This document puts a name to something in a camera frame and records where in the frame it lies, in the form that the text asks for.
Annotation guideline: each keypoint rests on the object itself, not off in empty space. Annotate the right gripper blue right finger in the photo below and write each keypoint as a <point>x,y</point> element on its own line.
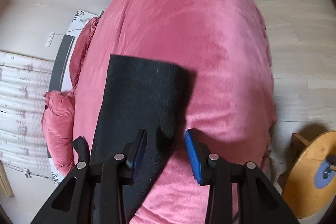
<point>259,201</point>

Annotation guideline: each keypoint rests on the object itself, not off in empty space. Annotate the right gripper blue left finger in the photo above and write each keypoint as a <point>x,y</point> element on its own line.
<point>72,200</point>

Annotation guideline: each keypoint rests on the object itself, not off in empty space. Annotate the black knitted garment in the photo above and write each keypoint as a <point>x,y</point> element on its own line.
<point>140,94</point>

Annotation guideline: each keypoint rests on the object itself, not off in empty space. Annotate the round wooden stool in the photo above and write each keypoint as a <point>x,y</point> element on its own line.
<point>310,185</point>

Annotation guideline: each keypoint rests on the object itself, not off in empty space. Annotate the large pink folded duvet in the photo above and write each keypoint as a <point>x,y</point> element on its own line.
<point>57,126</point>

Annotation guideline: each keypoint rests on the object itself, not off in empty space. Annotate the patterned white curtain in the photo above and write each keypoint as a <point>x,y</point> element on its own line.
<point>24,82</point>

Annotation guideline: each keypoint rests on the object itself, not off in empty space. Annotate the dark pink pillow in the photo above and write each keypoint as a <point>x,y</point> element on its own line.
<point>82,45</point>

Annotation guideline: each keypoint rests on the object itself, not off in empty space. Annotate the pink velvet bed cover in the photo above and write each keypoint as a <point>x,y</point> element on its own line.
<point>225,43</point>

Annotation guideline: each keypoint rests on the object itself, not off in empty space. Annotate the white wall socket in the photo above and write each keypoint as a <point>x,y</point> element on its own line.
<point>49,39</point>

